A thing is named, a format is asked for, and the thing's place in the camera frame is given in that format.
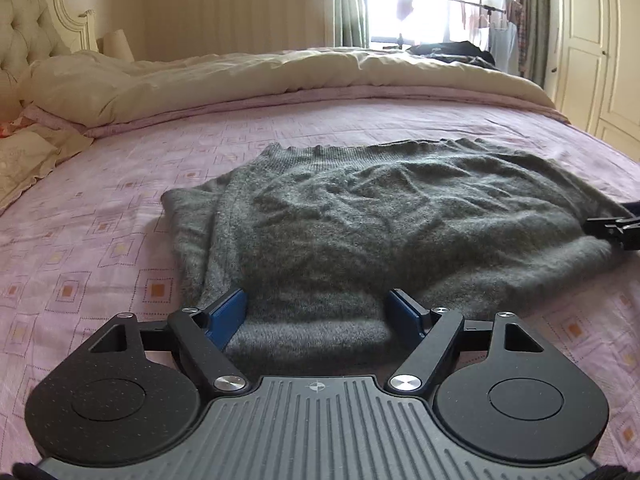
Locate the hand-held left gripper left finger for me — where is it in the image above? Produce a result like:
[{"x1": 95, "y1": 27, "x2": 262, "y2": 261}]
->
[{"x1": 90, "y1": 287, "x2": 249, "y2": 394}]

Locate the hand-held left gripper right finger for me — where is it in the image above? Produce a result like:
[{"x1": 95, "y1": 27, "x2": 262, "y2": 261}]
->
[{"x1": 387, "y1": 288, "x2": 549, "y2": 394}]

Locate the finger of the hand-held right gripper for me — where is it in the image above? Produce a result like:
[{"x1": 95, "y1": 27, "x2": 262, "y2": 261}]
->
[{"x1": 584, "y1": 202, "x2": 640, "y2": 252}]

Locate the grey argyle sweater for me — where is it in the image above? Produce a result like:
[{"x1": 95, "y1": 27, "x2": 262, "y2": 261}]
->
[{"x1": 161, "y1": 137, "x2": 636, "y2": 377}]

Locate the clothes drying rack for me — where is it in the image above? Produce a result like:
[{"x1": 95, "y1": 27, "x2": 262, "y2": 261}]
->
[{"x1": 445, "y1": 0, "x2": 529, "y2": 79}]

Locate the dark clothes pile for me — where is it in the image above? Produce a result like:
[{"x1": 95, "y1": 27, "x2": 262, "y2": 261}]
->
[{"x1": 407, "y1": 41, "x2": 497, "y2": 69}]

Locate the pink patterned bed sheet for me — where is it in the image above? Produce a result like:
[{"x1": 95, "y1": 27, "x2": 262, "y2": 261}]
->
[{"x1": 0, "y1": 85, "x2": 640, "y2": 463}]

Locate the cream wardrobe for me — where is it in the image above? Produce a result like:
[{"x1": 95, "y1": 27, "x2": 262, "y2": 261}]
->
[{"x1": 545, "y1": 0, "x2": 640, "y2": 150}]

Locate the pale hanging shirt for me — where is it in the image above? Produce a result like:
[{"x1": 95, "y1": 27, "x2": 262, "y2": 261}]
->
[{"x1": 489, "y1": 22, "x2": 518, "y2": 73}]

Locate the plaid hanging shirt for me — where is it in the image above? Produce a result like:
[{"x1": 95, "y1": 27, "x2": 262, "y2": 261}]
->
[{"x1": 512, "y1": 0, "x2": 530, "y2": 76}]

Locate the grey-green curtain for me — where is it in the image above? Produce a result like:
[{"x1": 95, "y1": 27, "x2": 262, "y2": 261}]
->
[
  {"x1": 512, "y1": 0, "x2": 552, "y2": 92},
  {"x1": 332, "y1": 0, "x2": 372, "y2": 49}
]

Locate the beige duvet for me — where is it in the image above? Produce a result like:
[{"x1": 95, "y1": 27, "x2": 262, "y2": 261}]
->
[{"x1": 20, "y1": 47, "x2": 558, "y2": 127}]

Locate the cream pillow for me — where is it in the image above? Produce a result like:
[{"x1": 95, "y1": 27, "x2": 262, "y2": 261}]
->
[{"x1": 0, "y1": 120, "x2": 96, "y2": 212}]

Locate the small orange item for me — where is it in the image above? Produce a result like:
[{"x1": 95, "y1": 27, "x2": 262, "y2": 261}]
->
[{"x1": 0, "y1": 114, "x2": 32, "y2": 139}]

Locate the beige table lamp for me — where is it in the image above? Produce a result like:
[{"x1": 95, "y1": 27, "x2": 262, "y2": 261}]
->
[{"x1": 102, "y1": 30, "x2": 134, "y2": 61}]

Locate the pink shade on stand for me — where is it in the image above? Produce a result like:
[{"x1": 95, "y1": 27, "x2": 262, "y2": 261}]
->
[{"x1": 395, "y1": 0, "x2": 417, "y2": 47}]

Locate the cream tufted headboard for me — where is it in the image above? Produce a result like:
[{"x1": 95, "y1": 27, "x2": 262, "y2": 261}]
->
[{"x1": 0, "y1": 0, "x2": 99, "y2": 107}]

